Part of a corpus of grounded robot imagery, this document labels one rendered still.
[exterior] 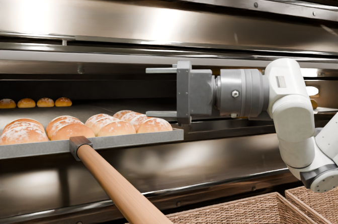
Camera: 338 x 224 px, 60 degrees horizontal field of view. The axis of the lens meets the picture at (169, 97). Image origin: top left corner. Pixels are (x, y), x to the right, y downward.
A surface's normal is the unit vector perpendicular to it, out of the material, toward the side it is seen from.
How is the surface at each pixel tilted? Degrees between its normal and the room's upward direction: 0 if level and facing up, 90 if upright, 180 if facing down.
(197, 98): 91
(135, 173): 70
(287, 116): 134
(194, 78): 91
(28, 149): 90
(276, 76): 43
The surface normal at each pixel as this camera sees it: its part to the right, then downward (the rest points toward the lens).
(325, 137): -0.92, -0.15
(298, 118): -0.10, 0.73
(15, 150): 0.46, 0.05
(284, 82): -0.10, -0.69
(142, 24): 0.40, -0.29
